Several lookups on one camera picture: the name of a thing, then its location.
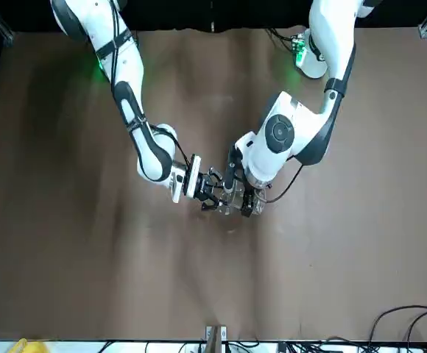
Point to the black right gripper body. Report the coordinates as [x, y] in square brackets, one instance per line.
[204, 187]

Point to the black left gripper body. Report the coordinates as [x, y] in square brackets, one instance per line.
[248, 195]

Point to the clear glass beaker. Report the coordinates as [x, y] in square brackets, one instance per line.
[259, 202]

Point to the clear glass conical flask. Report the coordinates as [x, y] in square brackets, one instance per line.
[228, 202]

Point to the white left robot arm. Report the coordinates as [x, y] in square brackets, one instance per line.
[331, 36]

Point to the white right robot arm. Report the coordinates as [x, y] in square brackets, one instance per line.
[125, 66]

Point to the yellow bag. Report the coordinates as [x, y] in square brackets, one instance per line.
[25, 347]

